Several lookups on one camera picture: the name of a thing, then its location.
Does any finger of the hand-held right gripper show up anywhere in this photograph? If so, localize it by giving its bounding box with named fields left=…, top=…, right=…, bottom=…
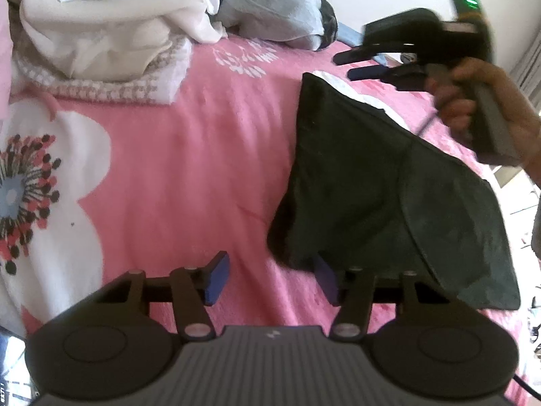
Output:
left=347, top=64, right=428, bottom=92
left=333, top=44, right=385, bottom=67

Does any plaid shirt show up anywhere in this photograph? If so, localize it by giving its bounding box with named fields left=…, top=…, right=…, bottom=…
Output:
left=316, top=0, right=339, bottom=50

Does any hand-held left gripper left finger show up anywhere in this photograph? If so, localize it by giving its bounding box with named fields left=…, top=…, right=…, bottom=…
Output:
left=91, top=250, right=231, bottom=339

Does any grey sweatshirt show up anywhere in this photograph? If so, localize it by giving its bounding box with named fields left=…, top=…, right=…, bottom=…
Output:
left=215, top=0, right=327, bottom=50

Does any person's right hand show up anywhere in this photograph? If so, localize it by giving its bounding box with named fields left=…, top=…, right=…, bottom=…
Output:
left=424, top=58, right=541, bottom=178

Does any pink floral blanket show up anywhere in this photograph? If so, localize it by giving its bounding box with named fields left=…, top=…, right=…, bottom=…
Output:
left=0, top=0, right=537, bottom=398

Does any black t-shirt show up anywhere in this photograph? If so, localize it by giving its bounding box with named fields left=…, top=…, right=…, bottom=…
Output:
left=267, top=72, right=522, bottom=312

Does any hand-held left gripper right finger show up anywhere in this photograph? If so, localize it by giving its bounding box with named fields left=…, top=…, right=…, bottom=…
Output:
left=313, top=256, right=449, bottom=339

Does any beige houndstooth cloth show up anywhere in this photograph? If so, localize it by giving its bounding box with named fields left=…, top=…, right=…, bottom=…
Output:
left=8, top=0, right=192, bottom=106

